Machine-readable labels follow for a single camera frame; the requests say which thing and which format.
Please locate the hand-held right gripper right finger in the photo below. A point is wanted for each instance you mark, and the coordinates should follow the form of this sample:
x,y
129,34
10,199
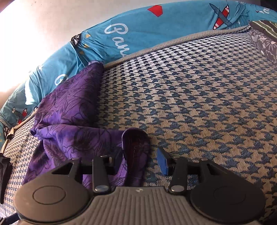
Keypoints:
x,y
162,161

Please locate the green striped cloth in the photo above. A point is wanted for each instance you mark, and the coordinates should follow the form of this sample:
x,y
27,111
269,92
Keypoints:
x,y
268,29

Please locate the houndstooth mattress cover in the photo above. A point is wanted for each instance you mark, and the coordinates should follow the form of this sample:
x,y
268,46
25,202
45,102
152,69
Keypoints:
x,y
205,108

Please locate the purple floral sweater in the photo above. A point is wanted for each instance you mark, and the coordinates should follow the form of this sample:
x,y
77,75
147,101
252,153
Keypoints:
x,y
71,103

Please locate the black garment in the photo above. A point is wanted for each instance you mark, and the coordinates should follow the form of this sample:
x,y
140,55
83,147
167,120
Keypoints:
x,y
5,173

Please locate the grey patterned cloth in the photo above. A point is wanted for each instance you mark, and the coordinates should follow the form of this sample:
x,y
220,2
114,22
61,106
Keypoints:
x,y
264,45

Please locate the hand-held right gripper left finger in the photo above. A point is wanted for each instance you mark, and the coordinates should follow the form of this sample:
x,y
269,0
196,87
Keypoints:
x,y
118,158

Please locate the blue airplane print bed sheet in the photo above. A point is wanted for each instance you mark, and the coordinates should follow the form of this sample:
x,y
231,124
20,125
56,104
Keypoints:
x,y
151,28

